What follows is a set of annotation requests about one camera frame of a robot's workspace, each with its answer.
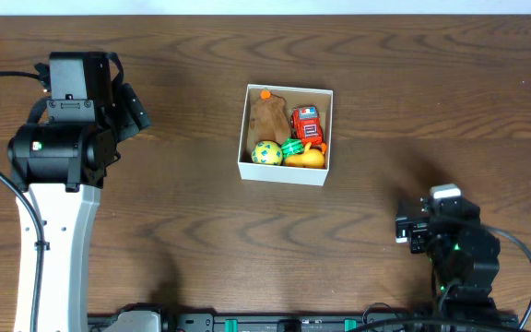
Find white cardboard box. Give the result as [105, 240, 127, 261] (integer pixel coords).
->
[238, 84, 334, 186]

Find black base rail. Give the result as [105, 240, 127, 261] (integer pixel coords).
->
[88, 302, 520, 332]

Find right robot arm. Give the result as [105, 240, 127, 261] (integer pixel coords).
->
[395, 197, 519, 327]

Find yellow ball with blue letters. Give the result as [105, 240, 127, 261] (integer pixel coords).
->
[251, 140, 283, 166]

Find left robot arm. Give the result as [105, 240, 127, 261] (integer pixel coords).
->
[8, 83, 150, 331]

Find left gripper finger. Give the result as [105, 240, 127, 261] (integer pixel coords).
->
[115, 109, 139, 142]
[122, 83, 151, 130]

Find green plastic cylinder toy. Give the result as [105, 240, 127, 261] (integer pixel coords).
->
[280, 137, 304, 159]

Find brown plush toy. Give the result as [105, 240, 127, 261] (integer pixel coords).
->
[249, 89, 291, 145]

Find yellow rubber duck toy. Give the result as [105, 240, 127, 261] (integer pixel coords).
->
[284, 142, 327, 169]

